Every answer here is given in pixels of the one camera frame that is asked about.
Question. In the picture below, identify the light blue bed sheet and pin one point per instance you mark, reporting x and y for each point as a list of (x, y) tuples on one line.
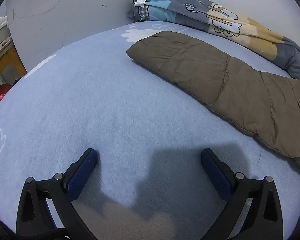
[(90, 92)]

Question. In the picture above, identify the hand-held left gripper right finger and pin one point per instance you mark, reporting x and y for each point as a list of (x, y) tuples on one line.
[(216, 175)]

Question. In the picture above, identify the brown quilted puffer jacket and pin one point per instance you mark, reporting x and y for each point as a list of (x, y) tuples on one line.
[(215, 80)]

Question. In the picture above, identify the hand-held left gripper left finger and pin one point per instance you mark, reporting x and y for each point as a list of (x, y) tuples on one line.
[(81, 175)]

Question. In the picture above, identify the patchwork cartoon print quilt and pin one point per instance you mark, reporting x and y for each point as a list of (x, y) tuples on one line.
[(190, 7)]

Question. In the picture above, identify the yellow wooden frame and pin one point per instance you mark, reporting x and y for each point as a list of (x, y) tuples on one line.
[(11, 55)]

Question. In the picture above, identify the white plastic item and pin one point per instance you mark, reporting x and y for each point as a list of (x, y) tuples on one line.
[(0, 30)]

